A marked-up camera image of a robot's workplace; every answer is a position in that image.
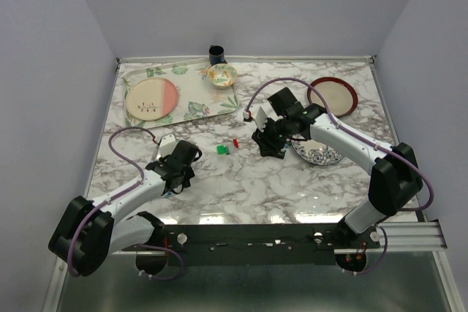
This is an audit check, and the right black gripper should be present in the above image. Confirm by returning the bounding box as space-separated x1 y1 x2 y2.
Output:
251 115 292 158

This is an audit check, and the green highlighter cap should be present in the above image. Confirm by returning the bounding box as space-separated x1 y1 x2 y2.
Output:
216 145 226 155

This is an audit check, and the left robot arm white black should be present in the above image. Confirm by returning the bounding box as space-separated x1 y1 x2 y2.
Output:
48 140 203 276

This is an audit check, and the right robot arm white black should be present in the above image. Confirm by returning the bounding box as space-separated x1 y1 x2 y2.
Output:
243 88 423 248

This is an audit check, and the blue floral white plate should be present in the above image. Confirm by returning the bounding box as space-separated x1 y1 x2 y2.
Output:
290 136 344 166

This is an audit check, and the floral leaf serving tray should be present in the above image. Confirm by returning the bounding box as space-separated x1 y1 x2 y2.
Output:
121 59 240 129

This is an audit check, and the pink cream round plate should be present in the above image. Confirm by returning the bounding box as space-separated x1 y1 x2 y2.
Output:
125 77 179 121

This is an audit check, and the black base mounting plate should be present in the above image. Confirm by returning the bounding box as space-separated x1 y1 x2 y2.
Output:
135 224 380 273

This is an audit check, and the floral ceramic bowl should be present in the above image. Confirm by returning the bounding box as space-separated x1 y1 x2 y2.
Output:
207 64 238 89

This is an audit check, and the red rimmed beige plate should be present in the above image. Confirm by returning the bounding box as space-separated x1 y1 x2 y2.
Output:
311 77 358 118

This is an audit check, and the dark blue mug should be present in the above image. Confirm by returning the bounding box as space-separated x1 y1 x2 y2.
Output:
208 45 227 66

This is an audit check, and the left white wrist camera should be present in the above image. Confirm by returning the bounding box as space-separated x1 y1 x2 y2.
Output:
156 134 178 157

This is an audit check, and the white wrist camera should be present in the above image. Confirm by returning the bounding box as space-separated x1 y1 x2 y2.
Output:
242 107 274 132
156 134 178 157

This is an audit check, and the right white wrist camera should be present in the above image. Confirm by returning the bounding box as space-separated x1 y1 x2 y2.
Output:
242 107 274 132

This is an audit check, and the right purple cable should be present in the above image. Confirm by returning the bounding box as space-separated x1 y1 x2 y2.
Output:
246 77 435 276

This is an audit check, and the aluminium frame rail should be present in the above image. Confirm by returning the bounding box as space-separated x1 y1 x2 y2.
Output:
379 221 448 252

